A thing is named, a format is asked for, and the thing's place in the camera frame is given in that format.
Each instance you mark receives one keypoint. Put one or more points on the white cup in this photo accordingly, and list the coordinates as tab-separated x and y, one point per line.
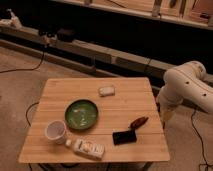
56	132

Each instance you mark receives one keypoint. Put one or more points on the white sponge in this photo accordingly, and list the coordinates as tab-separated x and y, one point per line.
106	91

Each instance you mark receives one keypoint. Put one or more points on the black rectangular sponge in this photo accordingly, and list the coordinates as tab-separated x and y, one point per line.
124	137

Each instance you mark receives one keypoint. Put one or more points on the red pepper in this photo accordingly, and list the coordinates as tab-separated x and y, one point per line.
138	122

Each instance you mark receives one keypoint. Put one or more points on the white plastic bottle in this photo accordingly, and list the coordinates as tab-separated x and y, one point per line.
86	148

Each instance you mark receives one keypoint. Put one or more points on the black box on ledge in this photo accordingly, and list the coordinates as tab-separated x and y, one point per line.
65	35

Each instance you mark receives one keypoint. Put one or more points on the wooden table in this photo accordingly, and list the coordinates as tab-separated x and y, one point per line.
119	101

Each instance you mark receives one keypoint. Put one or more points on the green plate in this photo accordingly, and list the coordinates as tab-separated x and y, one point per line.
82	114

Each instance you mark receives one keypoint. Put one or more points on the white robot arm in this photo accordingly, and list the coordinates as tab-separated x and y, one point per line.
185	81

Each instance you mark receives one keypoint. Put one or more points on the white object on ledge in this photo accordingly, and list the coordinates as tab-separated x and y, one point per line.
13	21

